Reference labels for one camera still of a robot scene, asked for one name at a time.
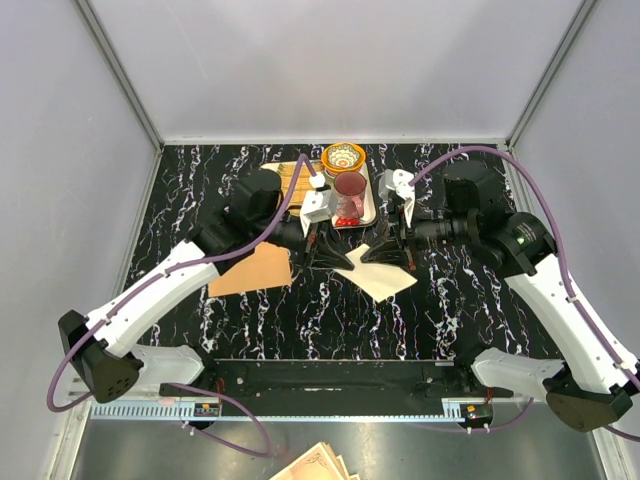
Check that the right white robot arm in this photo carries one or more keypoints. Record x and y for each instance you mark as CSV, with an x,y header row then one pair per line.
x,y
591,385

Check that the white strawberry tray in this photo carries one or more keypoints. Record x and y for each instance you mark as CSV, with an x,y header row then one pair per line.
x,y
285,171

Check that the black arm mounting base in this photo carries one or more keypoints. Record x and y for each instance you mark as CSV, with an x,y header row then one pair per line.
x,y
434,379

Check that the brown paper envelope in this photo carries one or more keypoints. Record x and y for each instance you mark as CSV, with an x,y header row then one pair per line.
x,y
268,267

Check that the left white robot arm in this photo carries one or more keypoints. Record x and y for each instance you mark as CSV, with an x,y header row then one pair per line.
x,y
102,345

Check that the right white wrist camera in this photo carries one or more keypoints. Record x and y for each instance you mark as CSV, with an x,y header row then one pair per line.
x,y
397,193

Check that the ornate bordered letter paper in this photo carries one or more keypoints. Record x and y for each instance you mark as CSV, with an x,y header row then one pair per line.
x,y
379,281

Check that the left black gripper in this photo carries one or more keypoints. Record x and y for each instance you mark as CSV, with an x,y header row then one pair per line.
x,y
329,257

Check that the stack of spare letters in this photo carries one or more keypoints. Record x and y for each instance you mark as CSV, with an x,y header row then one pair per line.
x,y
320,462

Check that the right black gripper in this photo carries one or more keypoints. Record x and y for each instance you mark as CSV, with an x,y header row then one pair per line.
x,y
386,250

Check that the slotted cable duct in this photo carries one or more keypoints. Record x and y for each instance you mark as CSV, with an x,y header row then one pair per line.
x,y
312,408

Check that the yellow patterned bowl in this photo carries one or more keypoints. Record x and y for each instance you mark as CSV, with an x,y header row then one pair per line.
x,y
342,157

